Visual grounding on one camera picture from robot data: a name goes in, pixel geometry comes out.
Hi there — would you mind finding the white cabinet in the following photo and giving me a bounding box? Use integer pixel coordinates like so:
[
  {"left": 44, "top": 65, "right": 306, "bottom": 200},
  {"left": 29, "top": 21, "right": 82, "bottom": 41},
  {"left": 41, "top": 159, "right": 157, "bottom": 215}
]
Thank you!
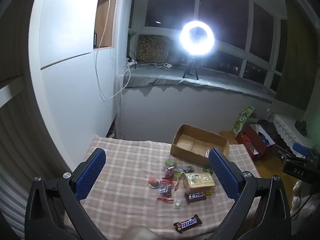
[{"left": 29, "top": 0, "right": 120, "bottom": 165}]

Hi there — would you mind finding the grey sill cloth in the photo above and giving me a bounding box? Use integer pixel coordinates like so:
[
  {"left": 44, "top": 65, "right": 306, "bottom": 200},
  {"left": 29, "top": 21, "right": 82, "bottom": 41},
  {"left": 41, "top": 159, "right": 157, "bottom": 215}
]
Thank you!
[{"left": 124, "top": 64, "right": 274, "bottom": 103}]

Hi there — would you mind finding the green carton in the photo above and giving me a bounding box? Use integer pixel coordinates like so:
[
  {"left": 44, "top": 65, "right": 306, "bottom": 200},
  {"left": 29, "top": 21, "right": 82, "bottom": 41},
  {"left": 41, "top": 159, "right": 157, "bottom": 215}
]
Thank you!
[{"left": 232, "top": 107, "right": 255, "bottom": 137}]

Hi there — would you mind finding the cardboard box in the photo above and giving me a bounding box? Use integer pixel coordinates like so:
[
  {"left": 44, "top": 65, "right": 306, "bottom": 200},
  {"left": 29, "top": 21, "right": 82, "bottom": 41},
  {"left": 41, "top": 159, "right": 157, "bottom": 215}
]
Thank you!
[{"left": 170, "top": 124, "right": 230, "bottom": 166}]

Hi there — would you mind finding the dark figurine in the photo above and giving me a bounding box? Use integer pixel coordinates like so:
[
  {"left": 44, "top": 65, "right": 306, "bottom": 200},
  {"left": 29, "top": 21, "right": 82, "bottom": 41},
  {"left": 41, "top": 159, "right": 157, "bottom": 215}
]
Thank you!
[{"left": 295, "top": 120, "right": 308, "bottom": 137}]

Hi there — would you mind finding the black tripod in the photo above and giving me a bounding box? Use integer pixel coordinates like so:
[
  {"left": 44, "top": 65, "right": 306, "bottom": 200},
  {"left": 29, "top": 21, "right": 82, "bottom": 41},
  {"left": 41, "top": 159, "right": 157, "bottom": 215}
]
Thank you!
[{"left": 182, "top": 56, "right": 200, "bottom": 80}]

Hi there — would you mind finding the curtain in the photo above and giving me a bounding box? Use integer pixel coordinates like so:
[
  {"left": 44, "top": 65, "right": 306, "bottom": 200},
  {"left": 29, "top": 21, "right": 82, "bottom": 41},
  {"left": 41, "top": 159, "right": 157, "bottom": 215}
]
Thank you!
[{"left": 275, "top": 0, "right": 320, "bottom": 110}]

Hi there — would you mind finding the clear bread packet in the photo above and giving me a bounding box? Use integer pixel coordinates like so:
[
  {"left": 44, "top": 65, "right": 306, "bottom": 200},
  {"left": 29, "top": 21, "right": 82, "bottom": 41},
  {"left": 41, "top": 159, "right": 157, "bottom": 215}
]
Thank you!
[{"left": 182, "top": 172, "right": 216, "bottom": 192}]

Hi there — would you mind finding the white cable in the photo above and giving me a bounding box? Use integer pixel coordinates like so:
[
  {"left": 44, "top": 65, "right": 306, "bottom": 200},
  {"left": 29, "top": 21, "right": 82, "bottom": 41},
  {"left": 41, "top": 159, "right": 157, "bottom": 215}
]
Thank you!
[{"left": 94, "top": 0, "right": 132, "bottom": 99}]

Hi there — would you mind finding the black cable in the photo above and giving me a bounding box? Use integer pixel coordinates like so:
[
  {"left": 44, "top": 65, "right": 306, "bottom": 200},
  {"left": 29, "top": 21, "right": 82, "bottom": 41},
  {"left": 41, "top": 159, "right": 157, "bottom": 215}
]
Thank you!
[{"left": 290, "top": 194, "right": 314, "bottom": 218}]

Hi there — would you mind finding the checked pink tablecloth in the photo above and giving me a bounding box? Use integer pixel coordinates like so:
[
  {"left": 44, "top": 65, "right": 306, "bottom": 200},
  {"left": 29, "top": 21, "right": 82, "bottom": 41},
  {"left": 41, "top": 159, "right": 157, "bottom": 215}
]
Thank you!
[{"left": 62, "top": 134, "right": 262, "bottom": 240}]

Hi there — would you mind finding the white lace cloth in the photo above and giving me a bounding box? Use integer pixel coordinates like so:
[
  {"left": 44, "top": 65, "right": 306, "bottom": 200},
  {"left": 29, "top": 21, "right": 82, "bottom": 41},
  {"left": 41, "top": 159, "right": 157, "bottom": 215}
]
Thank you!
[{"left": 272, "top": 114, "right": 309, "bottom": 150}]

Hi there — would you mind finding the patterned board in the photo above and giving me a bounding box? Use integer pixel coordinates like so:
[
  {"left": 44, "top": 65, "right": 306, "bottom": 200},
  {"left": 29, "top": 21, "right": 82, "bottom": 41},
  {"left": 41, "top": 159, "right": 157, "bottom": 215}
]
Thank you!
[{"left": 137, "top": 34, "right": 170, "bottom": 64}]

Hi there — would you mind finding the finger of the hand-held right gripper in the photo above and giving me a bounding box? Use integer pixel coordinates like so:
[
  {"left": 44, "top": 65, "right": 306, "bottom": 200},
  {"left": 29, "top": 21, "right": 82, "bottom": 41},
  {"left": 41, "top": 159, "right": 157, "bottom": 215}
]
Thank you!
[{"left": 292, "top": 142, "right": 320, "bottom": 159}]

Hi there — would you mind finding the person's right hand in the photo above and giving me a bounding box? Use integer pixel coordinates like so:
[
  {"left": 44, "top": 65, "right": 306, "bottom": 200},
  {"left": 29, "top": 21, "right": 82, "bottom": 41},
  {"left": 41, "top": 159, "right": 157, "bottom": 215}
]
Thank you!
[{"left": 291, "top": 180, "right": 320, "bottom": 220}]

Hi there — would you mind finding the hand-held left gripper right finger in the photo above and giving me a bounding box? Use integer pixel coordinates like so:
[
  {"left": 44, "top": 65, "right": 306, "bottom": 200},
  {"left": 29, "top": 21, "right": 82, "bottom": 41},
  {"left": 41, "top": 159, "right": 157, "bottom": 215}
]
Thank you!
[{"left": 208, "top": 147, "right": 292, "bottom": 240}]

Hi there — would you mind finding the red box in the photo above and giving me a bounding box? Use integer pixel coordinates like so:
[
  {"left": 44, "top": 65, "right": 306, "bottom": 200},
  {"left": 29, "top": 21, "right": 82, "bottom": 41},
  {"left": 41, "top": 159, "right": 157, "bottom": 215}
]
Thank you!
[{"left": 241, "top": 124, "right": 275, "bottom": 161}]

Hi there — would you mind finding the chocolate bar blue white label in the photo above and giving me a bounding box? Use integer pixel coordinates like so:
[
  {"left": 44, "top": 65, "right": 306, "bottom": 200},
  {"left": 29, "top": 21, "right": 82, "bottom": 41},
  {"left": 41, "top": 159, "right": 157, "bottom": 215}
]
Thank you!
[{"left": 184, "top": 192, "right": 207, "bottom": 205}]

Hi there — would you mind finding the ring light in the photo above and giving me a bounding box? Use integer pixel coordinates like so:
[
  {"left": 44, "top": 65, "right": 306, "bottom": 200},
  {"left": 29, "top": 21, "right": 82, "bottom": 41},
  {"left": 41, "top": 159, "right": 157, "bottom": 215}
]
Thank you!
[{"left": 180, "top": 20, "right": 215, "bottom": 55}]

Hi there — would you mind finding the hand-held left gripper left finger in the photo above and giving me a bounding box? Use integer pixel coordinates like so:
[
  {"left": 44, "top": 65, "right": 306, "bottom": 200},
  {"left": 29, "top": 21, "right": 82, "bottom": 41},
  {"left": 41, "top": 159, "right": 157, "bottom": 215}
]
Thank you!
[{"left": 24, "top": 148, "right": 108, "bottom": 240}]

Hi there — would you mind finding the brown chocolate bar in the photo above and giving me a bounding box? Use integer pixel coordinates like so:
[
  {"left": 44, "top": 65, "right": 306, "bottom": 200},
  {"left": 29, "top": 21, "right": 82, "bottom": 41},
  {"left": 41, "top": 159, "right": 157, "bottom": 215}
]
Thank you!
[{"left": 173, "top": 214, "right": 202, "bottom": 234}]

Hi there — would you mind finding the window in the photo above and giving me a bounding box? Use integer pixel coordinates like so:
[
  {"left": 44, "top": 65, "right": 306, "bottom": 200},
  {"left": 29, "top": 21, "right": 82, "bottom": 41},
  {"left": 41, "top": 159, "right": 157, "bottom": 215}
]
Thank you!
[{"left": 129, "top": 0, "right": 288, "bottom": 90}]

